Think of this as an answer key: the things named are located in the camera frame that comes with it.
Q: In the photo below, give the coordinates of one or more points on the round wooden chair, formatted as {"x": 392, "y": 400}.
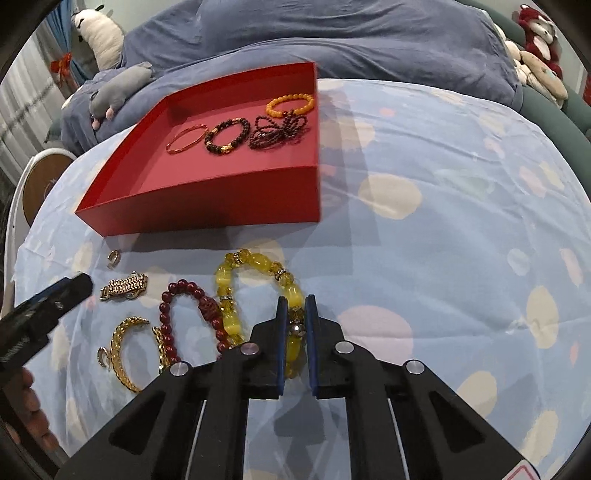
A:
{"x": 41, "y": 180}

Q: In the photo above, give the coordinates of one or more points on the red cardboard box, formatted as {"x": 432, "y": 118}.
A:
{"x": 207, "y": 203}

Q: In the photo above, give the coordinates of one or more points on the thin gold bangle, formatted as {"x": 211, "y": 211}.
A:
{"x": 171, "y": 148}

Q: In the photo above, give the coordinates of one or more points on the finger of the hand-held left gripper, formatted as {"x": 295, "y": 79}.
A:
{"x": 41, "y": 314}

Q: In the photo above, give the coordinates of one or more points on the red monkey plush toy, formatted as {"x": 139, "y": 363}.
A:
{"x": 531, "y": 18}

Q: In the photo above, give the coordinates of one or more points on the red ribbon bow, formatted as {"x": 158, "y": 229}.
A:
{"x": 62, "y": 64}

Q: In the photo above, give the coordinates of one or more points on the white plush toy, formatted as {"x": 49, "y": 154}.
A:
{"x": 104, "y": 41}

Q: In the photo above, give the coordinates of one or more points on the green upholstered headboard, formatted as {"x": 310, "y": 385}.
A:
{"x": 568, "y": 129}

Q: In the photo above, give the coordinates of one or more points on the white curtain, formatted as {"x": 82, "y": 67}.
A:
{"x": 23, "y": 101}

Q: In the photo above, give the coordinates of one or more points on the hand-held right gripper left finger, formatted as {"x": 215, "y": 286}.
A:
{"x": 281, "y": 350}

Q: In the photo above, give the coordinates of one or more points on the gold wristwatch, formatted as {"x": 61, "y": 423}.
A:
{"x": 124, "y": 286}

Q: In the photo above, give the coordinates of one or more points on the person's left hand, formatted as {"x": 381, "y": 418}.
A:
{"x": 32, "y": 406}

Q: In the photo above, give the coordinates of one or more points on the beige spotted plush cushion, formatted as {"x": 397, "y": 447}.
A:
{"x": 545, "y": 78}

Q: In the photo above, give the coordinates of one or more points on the cream plush toy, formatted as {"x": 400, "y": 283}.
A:
{"x": 513, "y": 60}

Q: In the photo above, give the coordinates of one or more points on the blue duvet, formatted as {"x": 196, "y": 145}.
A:
{"x": 369, "y": 41}

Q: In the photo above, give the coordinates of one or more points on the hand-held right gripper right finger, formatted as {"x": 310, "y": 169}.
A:
{"x": 311, "y": 360}

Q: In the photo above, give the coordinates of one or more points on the grey plush toy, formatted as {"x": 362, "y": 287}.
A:
{"x": 120, "y": 87}

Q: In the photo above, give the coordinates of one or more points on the blue curtain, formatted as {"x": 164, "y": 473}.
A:
{"x": 78, "y": 69}

